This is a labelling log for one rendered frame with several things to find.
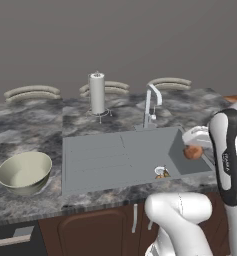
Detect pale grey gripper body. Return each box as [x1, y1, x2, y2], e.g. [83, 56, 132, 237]
[181, 125, 212, 150]

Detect grey sink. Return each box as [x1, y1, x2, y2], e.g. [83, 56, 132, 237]
[61, 125, 215, 197]

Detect pale green bowl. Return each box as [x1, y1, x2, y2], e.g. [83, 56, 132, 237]
[0, 151, 53, 197]

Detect round brown-orange fruit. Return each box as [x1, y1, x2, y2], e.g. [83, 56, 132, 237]
[183, 144, 204, 161]

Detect small white and brown food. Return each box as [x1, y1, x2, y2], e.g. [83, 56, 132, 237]
[153, 165, 172, 180]

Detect silver tap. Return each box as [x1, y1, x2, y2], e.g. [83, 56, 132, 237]
[142, 83, 164, 130]

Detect white paper towel roll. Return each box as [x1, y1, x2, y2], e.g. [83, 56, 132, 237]
[88, 72, 106, 115]

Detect black dishwasher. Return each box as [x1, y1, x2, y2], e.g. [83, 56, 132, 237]
[0, 220, 48, 256]

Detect wire paper towel stand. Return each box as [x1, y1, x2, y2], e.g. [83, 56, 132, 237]
[86, 70, 113, 125]

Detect silver dishwasher handle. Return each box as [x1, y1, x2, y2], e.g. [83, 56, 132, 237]
[0, 234, 33, 250]

